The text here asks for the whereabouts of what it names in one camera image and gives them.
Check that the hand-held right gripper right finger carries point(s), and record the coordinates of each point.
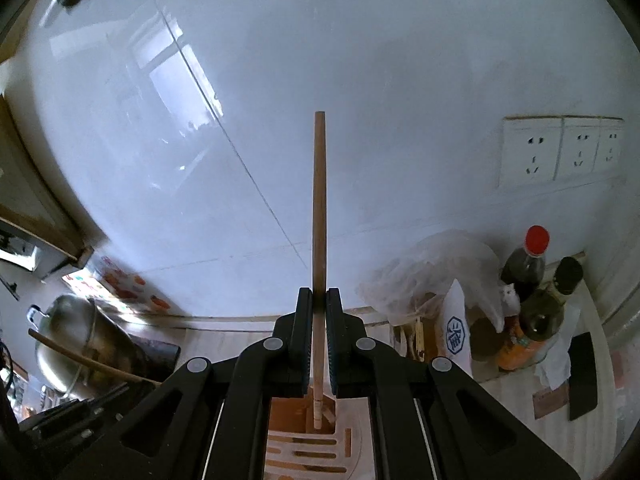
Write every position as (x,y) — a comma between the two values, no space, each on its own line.
(334,345)

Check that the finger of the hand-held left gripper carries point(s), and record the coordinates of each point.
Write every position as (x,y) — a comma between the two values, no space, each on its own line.
(112,396)

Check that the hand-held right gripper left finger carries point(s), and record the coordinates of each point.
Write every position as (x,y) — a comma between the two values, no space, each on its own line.
(305,345)

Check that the light wooden chopstick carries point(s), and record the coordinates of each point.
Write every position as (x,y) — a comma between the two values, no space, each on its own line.
(90,362)
(320,210)

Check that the beige plastic utensil holder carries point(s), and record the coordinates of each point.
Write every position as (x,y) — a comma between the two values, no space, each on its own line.
(346,412)

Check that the black induction cooktop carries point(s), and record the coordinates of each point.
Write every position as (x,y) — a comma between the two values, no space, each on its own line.
(157,360)

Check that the stainless steel steamer pot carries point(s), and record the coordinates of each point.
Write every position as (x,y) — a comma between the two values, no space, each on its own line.
(70,330)

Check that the clear plastic bag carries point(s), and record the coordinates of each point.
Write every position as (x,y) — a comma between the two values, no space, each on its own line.
(430,270)

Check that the white packet with blue print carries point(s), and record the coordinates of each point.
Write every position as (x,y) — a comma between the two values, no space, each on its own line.
(456,330)

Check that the jar with brown lid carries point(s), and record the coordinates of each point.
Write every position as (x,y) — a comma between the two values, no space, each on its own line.
(485,342)

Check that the dark bottle with red cap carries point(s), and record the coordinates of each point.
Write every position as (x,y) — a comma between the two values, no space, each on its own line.
(525,270)

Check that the dark bottle with orange label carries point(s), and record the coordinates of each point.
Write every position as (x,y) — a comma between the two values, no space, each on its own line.
(540,320)

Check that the striped cat print table mat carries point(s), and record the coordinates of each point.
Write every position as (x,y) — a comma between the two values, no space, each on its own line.
(520,440)

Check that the range hood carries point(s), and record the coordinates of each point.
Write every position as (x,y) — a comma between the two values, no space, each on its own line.
(30,195)

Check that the small brown card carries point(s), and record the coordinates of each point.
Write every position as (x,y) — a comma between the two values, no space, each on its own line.
(550,402)

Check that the crumpled white tissue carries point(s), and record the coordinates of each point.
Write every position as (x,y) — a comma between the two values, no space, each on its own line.
(557,360)

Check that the flat black object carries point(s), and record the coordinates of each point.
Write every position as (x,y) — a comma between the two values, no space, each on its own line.
(584,375)

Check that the colourful wall sticker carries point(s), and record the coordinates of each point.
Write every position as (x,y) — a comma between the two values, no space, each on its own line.
(120,282)

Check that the white wall socket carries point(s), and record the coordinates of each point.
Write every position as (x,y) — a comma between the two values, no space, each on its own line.
(532,152)
(579,147)
(610,145)

